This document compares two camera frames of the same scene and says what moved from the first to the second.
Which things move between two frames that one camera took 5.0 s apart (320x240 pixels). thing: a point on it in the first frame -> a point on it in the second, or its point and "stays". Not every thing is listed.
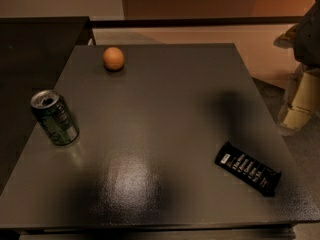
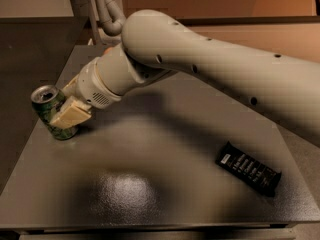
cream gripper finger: [305, 102] -> [91, 90]
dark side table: [34, 52] stays
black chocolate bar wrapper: [262, 174] stays
